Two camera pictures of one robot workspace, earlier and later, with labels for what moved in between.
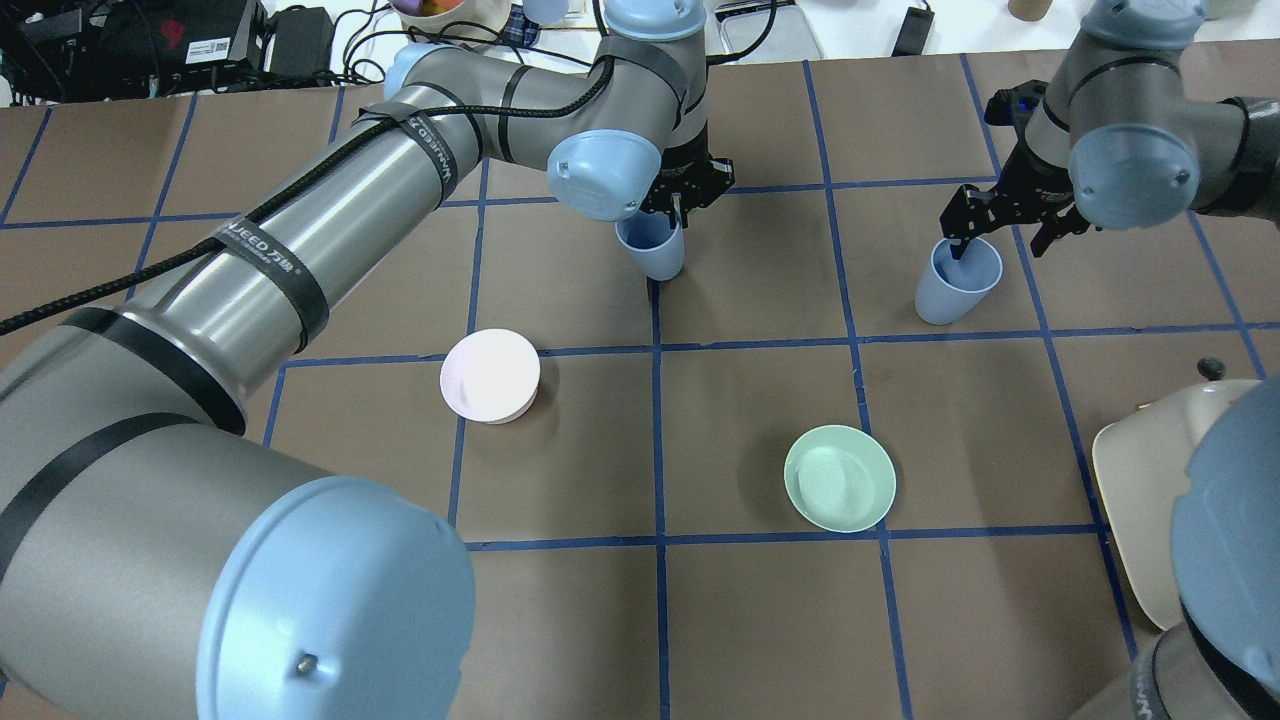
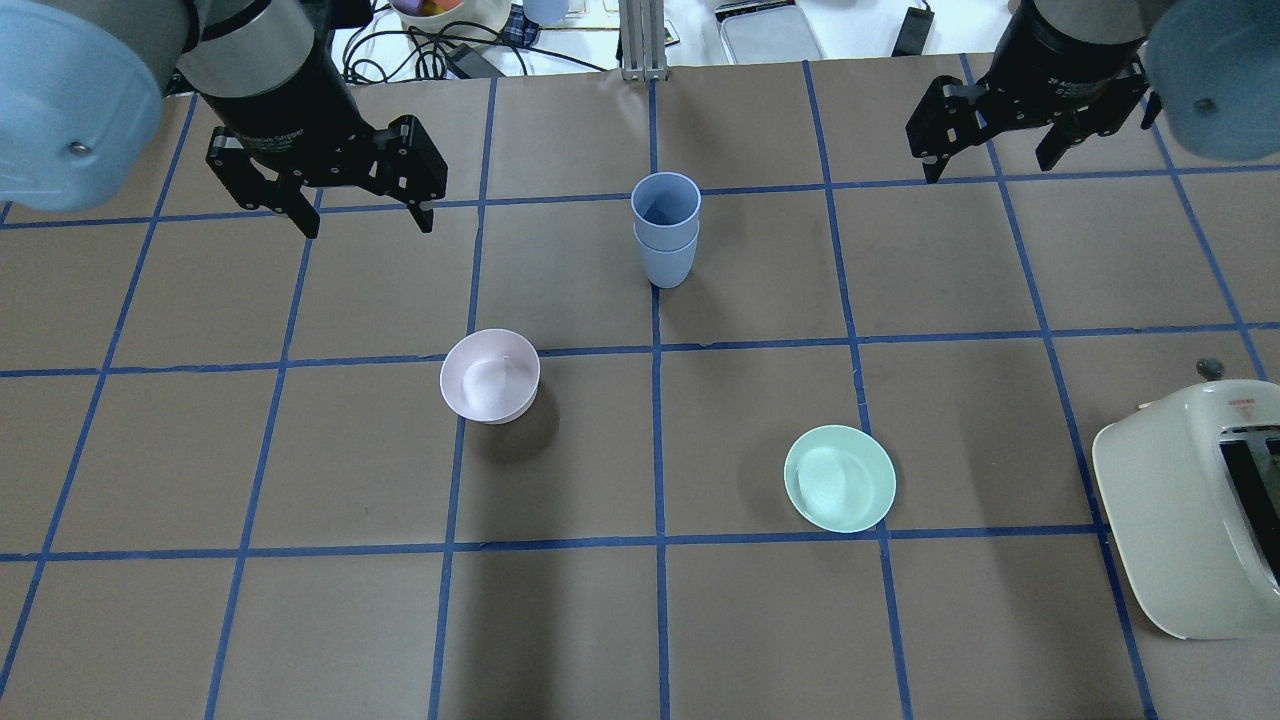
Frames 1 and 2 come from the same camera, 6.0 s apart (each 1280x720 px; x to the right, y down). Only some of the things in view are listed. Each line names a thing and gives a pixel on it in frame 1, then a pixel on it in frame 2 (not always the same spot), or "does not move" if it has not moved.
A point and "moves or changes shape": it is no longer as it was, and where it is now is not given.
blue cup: (951, 288) moves or changes shape
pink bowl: (490, 375) does not move
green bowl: (839, 478) does not move
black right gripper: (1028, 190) → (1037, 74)
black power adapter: (914, 33) does not move
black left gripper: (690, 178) → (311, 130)
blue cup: (657, 248) moves or changes shape
